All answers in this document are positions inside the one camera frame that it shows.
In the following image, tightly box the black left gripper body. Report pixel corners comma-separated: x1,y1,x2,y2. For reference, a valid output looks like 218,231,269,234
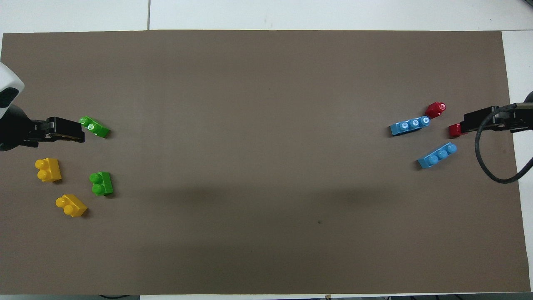
0,104,48,151

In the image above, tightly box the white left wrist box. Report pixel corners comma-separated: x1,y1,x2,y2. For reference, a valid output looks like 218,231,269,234
0,62,25,119

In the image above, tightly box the blue three-stud toy brick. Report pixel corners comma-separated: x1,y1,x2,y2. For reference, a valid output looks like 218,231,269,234
390,115,431,137
417,142,458,169

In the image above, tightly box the yellow two-stud toy brick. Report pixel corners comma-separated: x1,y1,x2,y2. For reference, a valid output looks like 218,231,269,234
55,194,88,218
35,158,62,183

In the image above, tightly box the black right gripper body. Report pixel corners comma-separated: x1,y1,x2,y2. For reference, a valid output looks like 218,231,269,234
499,103,533,133

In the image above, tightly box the brown table mat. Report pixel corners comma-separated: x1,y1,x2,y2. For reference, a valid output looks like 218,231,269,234
0,30,531,295

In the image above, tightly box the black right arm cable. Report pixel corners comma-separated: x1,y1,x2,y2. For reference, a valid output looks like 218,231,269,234
475,102,533,184

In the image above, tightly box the green two-stud toy brick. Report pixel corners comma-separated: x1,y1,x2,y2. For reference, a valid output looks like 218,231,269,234
89,171,114,196
79,116,110,138

